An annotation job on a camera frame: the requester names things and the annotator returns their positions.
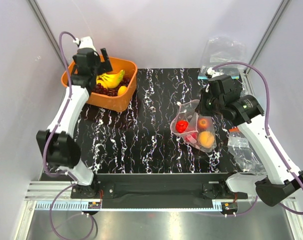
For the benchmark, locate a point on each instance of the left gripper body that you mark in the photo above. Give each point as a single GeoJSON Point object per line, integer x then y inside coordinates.
{"type": "Point", "coordinates": [99, 68]}

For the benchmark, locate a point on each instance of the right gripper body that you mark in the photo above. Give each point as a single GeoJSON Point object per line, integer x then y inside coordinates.
{"type": "Point", "coordinates": [209, 106]}

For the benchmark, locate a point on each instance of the red yellow mango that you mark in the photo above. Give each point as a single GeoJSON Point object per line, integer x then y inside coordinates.
{"type": "Point", "coordinates": [203, 123]}

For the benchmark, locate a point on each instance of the pink zip top bag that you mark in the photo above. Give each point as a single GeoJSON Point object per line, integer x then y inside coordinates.
{"type": "Point", "coordinates": [186, 111]}

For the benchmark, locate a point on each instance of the yellow pink peach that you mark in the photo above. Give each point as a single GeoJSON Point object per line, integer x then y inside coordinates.
{"type": "Point", "coordinates": [206, 139]}

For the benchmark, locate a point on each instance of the red apple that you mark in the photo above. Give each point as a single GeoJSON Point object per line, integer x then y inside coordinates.
{"type": "Point", "coordinates": [181, 126]}

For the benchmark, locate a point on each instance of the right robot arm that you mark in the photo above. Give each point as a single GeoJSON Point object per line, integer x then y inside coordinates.
{"type": "Point", "coordinates": [282, 177]}

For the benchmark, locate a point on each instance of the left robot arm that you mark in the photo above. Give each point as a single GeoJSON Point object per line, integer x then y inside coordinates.
{"type": "Point", "coordinates": [56, 143]}

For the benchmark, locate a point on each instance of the blue zip top bag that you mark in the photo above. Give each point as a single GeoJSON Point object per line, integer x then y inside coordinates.
{"type": "Point", "coordinates": [220, 50]}

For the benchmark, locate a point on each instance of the orange zip top bag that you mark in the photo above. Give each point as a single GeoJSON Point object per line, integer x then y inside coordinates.
{"type": "Point", "coordinates": [244, 155]}

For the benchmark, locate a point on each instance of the yellow banana bunch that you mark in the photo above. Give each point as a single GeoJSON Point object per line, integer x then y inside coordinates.
{"type": "Point", "coordinates": [110, 81]}

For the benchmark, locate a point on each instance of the dark purple grape bunch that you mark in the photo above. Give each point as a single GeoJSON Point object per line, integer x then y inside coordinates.
{"type": "Point", "coordinates": [99, 89]}

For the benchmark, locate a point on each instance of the yellow lemon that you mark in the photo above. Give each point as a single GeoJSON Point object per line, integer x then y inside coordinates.
{"type": "Point", "coordinates": [122, 90]}

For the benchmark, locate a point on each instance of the orange plastic fruit basket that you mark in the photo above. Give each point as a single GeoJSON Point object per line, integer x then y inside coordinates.
{"type": "Point", "coordinates": [116, 100]}

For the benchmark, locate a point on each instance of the black marble pattern mat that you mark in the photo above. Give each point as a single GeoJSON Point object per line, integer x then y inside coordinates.
{"type": "Point", "coordinates": [139, 140]}

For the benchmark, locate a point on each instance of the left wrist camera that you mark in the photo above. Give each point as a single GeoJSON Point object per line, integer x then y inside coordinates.
{"type": "Point", "coordinates": [84, 42]}

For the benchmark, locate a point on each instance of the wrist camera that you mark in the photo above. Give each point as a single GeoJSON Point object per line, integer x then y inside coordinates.
{"type": "Point", "coordinates": [84, 42]}
{"type": "Point", "coordinates": [211, 73]}

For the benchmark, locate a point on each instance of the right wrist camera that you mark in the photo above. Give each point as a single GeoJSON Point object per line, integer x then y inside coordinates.
{"type": "Point", "coordinates": [211, 73]}

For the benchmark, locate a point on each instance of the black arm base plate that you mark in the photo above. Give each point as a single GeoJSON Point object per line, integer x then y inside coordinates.
{"type": "Point", "coordinates": [216, 180]}

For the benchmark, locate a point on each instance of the white slotted cable duct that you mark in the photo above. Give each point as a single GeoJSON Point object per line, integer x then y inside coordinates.
{"type": "Point", "coordinates": [205, 206]}

